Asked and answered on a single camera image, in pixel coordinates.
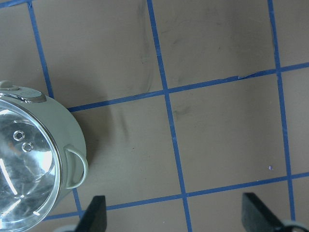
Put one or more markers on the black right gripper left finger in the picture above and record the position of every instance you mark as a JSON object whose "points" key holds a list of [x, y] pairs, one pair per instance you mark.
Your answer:
{"points": [[95, 217]]}

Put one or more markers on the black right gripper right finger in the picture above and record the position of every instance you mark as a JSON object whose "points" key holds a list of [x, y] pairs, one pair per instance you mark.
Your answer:
{"points": [[257, 217]]}

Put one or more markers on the glass pot lid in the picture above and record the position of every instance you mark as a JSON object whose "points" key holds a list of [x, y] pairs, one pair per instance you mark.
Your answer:
{"points": [[29, 174]]}

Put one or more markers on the pale green electric pot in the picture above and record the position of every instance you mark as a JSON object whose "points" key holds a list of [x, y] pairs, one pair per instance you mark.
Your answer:
{"points": [[63, 129]]}

